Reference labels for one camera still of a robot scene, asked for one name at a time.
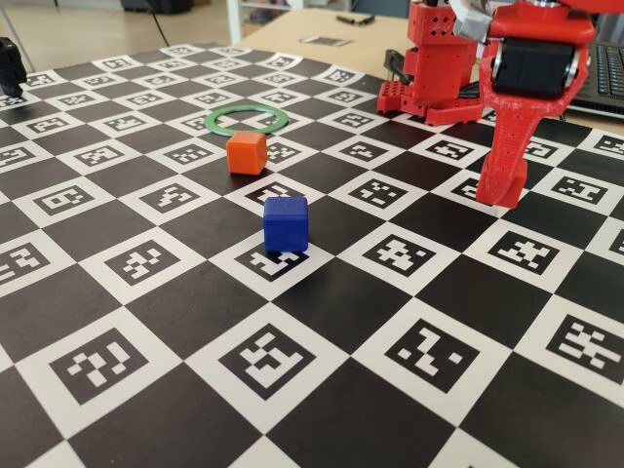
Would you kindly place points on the red gripper black motor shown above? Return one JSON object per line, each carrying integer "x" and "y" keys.
{"x": 533, "y": 68}

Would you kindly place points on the blue cube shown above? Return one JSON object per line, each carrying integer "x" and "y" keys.
{"x": 285, "y": 226}

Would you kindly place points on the orange cube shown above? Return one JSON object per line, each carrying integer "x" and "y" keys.
{"x": 246, "y": 156}

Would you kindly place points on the red robot arm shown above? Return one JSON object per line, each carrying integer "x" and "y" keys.
{"x": 439, "y": 63}

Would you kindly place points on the red perforated robot base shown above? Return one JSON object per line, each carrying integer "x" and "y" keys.
{"x": 395, "y": 100}

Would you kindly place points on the black laptop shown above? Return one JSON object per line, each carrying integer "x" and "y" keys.
{"x": 609, "y": 73}

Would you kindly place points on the grey blue chair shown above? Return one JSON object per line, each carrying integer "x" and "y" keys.
{"x": 380, "y": 6}

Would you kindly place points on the black pen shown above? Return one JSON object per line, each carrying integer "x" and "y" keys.
{"x": 356, "y": 19}

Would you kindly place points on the printed marker card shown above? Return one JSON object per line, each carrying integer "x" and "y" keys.
{"x": 325, "y": 41}

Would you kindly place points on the black white marker checkerboard mat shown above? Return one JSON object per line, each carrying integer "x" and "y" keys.
{"x": 341, "y": 292}

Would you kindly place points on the black floor box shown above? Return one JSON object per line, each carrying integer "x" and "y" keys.
{"x": 156, "y": 5}

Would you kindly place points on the white wrist camera grey tape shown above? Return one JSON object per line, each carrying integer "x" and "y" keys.
{"x": 470, "y": 24}

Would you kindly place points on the black camera device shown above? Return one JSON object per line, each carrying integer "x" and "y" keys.
{"x": 12, "y": 68}

